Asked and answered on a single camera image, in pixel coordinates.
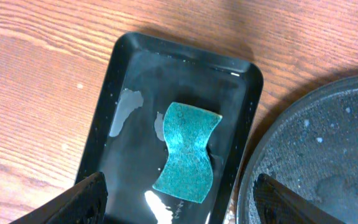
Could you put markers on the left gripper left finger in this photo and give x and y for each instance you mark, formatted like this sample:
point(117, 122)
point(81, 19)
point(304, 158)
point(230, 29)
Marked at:
point(84, 203)

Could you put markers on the black round tray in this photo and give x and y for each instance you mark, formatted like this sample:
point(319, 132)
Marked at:
point(311, 148)

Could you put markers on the green yellow sponge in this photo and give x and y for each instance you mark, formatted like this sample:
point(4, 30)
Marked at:
point(187, 173)

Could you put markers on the black rectangular tray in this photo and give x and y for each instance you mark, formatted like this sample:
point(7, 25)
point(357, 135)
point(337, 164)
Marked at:
point(144, 76)

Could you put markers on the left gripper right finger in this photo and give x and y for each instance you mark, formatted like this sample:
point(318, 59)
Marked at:
point(277, 204)

